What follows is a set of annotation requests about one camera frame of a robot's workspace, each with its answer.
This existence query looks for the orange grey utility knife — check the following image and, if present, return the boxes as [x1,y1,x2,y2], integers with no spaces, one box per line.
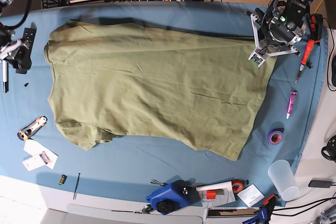
[17,116,48,141]

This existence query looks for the red handled screwdriver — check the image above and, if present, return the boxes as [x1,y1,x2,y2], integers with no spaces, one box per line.
[295,39,315,83]

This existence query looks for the blue table cloth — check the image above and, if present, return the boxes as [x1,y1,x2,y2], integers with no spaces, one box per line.
[1,2,329,201]

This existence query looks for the clear case with red part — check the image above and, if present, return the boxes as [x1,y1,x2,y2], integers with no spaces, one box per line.
[196,181,236,208]

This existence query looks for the small green battery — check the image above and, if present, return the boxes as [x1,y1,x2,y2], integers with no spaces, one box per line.
[58,174,67,185]

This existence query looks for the black marker pen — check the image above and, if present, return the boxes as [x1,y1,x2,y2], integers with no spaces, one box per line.
[2,60,8,93]

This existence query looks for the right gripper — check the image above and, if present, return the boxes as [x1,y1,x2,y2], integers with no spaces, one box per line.
[1,28,32,74]

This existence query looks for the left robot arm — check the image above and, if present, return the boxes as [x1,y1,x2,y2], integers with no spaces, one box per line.
[245,0,320,68]

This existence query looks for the olive green t-shirt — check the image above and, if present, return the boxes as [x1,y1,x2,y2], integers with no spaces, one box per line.
[45,21,276,161]

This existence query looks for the blue orange clamp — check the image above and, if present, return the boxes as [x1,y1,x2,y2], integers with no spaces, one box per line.
[242,194,278,224]

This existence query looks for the red tape roll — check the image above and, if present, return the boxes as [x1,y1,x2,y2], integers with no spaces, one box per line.
[232,179,244,194]

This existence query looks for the translucent plastic cup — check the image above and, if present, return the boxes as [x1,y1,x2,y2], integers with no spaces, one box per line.
[268,159,299,201]

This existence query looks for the blue plastic box with knob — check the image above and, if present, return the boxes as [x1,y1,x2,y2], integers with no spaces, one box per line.
[146,179,191,215]

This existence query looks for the black remote control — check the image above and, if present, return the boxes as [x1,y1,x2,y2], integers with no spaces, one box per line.
[23,23,37,53]

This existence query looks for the metal key ring clip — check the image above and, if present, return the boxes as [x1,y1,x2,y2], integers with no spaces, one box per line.
[134,204,154,215]

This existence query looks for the purple tape roll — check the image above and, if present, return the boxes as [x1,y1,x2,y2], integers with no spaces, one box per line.
[267,128,284,145]

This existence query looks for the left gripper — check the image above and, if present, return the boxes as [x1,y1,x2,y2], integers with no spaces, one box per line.
[245,11,307,67]

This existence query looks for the white paper sheets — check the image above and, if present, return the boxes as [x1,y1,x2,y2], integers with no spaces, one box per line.
[23,139,58,172]

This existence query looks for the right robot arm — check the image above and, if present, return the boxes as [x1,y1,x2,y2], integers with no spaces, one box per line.
[1,0,36,74]

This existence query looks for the purple glue tube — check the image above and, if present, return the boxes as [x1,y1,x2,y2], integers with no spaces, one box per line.
[286,91,298,119]

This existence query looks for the small black adapter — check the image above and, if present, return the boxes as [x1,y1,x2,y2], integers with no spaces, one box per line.
[308,179,334,188]

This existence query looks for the white paper card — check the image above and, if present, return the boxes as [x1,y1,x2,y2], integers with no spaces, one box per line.
[237,184,264,207]

